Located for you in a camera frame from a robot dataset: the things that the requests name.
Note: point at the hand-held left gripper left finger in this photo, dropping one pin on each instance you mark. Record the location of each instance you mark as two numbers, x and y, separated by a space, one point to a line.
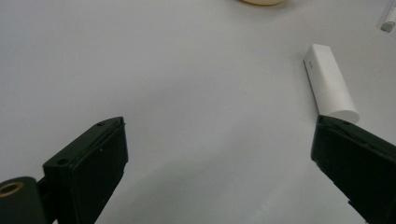
87 168

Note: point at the cream cup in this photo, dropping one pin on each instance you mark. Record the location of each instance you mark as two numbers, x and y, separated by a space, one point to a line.
261 2

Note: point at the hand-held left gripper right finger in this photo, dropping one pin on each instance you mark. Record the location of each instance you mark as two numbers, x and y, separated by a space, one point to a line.
358 161

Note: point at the white grey-tipped pen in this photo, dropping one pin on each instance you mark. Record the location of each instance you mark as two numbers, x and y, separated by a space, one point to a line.
389 20

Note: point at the white tube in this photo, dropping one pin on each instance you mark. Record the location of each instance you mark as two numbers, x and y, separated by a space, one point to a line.
330 84

